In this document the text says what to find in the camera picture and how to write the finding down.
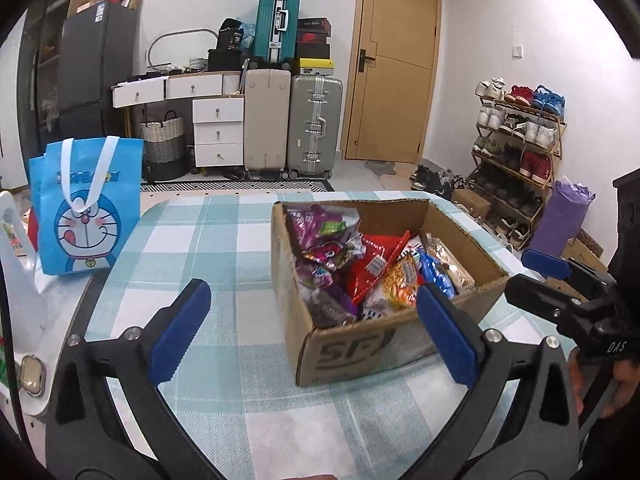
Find white red snack bag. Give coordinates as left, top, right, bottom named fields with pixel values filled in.
left=425, top=233, right=475, bottom=292

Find blue cookie snack pack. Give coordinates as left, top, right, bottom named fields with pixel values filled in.
left=416, top=249, right=457, bottom=299

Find orange noodle snack bag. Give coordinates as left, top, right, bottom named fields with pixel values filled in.
left=362, top=254, right=420, bottom=320

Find red chip bag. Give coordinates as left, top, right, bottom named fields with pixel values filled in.
left=337, top=231, right=410, bottom=306

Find purple candy bag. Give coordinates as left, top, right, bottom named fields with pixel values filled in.
left=286, top=204, right=364, bottom=330

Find person's right hand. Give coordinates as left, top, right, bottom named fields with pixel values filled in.
left=567, top=347, right=639, bottom=418

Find person's left hand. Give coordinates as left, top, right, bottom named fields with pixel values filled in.
left=283, top=474, right=337, bottom=480

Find purple rolled mat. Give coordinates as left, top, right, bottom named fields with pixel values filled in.
left=527, top=177, right=596, bottom=257

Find small cardboard box on floor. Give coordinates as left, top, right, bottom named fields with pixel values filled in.
left=451, top=188, right=491, bottom=219

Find plaid teal tablecloth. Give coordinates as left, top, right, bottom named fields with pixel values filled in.
left=81, top=188, right=584, bottom=480

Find white plastic chair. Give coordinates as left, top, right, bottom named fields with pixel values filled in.
left=0, top=188, right=49, bottom=411

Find wooden shoe rack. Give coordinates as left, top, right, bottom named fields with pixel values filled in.
left=466, top=77, right=566, bottom=250

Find brown SF cardboard box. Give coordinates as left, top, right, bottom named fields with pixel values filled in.
left=271, top=193, right=509, bottom=387

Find blue Doraemon tote bag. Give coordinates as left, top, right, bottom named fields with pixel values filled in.
left=29, top=136, right=143, bottom=275

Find woven laundry basket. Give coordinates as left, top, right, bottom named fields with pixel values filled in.
left=140, top=110, right=189, bottom=183

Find wooden door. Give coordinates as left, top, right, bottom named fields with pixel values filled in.
left=341, top=0, right=442, bottom=162

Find silver grey suitcase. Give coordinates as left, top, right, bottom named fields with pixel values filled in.
left=286, top=75, right=343, bottom=179

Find stacked shoe boxes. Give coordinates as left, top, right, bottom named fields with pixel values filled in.
left=295, top=18, right=334, bottom=77

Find white drawer desk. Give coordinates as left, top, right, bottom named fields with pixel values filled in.
left=112, top=70, right=244, bottom=168

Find beige suitcase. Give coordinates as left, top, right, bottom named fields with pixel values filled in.
left=244, top=70, right=291, bottom=174

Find dark glass cabinet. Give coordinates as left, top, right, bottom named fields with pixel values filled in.
left=16, top=0, right=91, bottom=160

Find teal suitcase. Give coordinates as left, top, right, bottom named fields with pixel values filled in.
left=253, top=0, right=300, bottom=70

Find black refrigerator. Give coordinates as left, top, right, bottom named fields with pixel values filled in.
left=58, top=1, right=138, bottom=139

